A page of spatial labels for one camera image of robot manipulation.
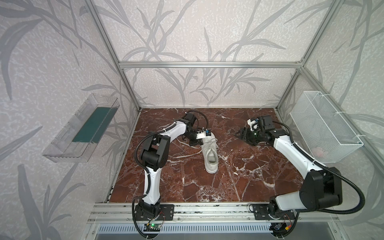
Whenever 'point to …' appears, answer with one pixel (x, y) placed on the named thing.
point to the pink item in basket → (317, 151)
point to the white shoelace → (210, 144)
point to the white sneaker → (210, 151)
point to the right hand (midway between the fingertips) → (238, 132)
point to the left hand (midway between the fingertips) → (202, 137)
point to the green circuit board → (152, 227)
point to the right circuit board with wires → (280, 229)
